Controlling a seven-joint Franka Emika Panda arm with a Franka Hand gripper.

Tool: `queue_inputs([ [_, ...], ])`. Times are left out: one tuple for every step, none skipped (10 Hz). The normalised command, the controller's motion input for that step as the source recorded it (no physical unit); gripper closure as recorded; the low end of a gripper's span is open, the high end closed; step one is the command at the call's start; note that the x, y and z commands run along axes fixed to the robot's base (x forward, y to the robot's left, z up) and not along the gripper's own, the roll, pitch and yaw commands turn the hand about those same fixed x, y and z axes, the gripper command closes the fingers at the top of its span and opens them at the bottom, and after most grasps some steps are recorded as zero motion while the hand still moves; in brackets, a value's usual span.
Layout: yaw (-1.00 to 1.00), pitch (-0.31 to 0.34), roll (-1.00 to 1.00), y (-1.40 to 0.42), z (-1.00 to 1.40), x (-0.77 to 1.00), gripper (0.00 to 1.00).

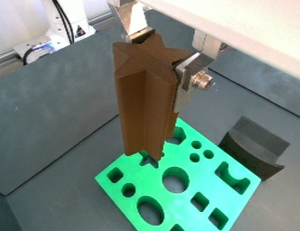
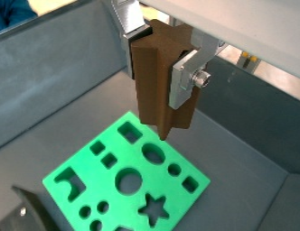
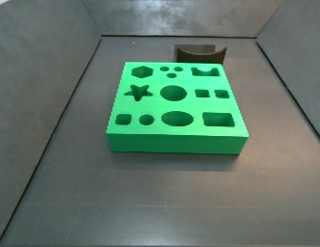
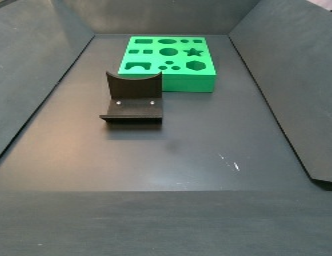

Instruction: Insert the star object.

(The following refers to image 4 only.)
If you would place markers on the black curved holder stand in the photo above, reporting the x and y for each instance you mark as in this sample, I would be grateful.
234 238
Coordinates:
134 92

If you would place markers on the green shape sorter box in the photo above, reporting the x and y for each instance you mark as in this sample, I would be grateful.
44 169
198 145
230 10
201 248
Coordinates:
179 57

